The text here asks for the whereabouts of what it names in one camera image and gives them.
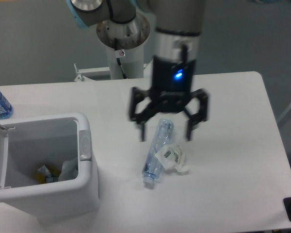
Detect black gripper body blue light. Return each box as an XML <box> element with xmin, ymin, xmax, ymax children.
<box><xmin>149</xmin><ymin>56</ymin><xmax>195</xmax><ymax>113</ymax></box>

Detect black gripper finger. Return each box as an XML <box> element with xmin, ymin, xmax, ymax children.
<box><xmin>127</xmin><ymin>86</ymin><xmax>161</xmax><ymax>143</ymax></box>
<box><xmin>183</xmin><ymin>88</ymin><xmax>209</xmax><ymax>141</ymax></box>

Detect white push-lid trash can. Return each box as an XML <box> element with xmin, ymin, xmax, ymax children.
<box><xmin>0</xmin><ymin>113</ymin><xmax>100</xmax><ymax>218</ymax></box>

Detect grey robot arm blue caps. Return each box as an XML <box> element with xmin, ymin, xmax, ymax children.
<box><xmin>66</xmin><ymin>0</ymin><xmax>209</xmax><ymax>140</ymax></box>

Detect white paper inside can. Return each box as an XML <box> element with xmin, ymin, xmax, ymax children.
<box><xmin>58</xmin><ymin>158</ymin><xmax>79</xmax><ymax>182</ymax></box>

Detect yellow trash inside can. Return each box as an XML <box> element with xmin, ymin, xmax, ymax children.
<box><xmin>34</xmin><ymin>164</ymin><xmax>61</xmax><ymax>184</ymax></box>

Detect crumpled white paper wrapper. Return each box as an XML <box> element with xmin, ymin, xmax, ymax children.
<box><xmin>155</xmin><ymin>143</ymin><xmax>190</xmax><ymax>174</ymax></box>

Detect crushed clear plastic bottle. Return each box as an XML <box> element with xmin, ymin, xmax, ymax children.
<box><xmin>142</xmin><ymin>118</ymin><xmax>174</xmax><ymax>187</ymax></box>

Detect black cable on pedestal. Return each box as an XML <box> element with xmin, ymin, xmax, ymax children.
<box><xmin>113</xmin><ymin>38</ymin><xmax>127</xmax><ymax>80</ymax></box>

